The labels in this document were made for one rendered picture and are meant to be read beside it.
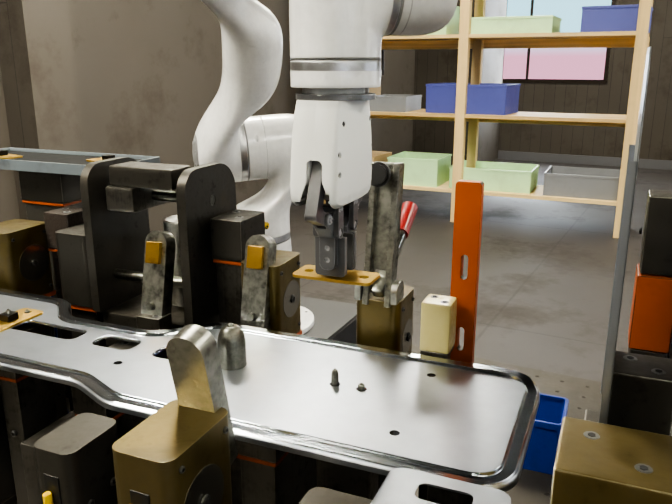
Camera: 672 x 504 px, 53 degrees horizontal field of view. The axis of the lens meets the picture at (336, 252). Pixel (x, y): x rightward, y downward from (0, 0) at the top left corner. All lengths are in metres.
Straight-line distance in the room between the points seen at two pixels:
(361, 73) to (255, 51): 0.52
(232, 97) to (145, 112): 3.85
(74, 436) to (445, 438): 0.35
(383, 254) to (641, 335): 0.30
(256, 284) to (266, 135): 0.42
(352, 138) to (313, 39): 0.09
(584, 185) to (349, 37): 5.21
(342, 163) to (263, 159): 0.65
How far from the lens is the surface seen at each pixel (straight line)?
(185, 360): 0.57
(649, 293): 0.77
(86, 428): 0.71
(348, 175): 0.63
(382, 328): 0.83
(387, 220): 0.82
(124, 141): 4.88
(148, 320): 0.98
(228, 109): 1.20
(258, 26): 1.11
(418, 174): 6.03
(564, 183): 5.78
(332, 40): 0.61
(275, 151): 1.26
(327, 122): 0.61
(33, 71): 4.11
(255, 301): 0.91
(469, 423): 0.67
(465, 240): 0.79
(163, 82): 5.16
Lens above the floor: 1.33
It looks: 16 degrees down
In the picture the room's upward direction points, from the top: straight up
